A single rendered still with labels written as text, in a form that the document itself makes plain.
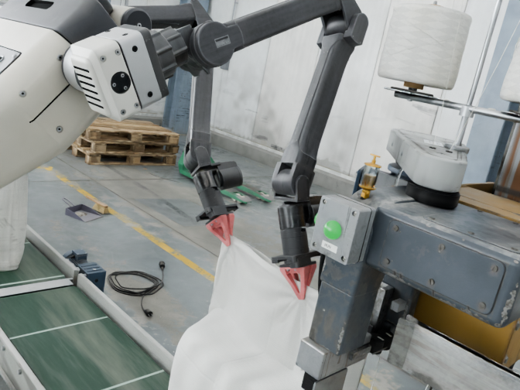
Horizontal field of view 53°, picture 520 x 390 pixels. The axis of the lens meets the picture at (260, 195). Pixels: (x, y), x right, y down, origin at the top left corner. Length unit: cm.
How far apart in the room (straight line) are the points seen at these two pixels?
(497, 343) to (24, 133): 94
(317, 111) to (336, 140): 618
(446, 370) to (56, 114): 82
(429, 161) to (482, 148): 492
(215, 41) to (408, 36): 40
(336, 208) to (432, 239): 15
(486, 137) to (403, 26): 472
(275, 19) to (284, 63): 700
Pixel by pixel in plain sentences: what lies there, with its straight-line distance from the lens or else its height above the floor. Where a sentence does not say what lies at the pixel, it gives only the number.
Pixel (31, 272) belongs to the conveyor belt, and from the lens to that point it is 264.
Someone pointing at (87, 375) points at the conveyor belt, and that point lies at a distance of 196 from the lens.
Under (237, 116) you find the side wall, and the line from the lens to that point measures 870.
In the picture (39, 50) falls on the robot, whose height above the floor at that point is 146.
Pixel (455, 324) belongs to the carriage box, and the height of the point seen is 109.
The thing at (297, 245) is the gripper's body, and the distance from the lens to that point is 110.
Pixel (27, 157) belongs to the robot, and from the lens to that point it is 104.
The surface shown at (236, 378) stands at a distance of 125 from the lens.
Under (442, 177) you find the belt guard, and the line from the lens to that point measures 90.
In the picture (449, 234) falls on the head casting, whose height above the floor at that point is 133.
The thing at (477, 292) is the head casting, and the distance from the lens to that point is 77.
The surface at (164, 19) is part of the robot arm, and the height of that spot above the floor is 157.
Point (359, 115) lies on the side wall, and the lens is 711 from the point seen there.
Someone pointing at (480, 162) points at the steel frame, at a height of 96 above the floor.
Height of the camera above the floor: 151
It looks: 14 degrees down
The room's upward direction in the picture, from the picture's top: 11 degrees clockwise
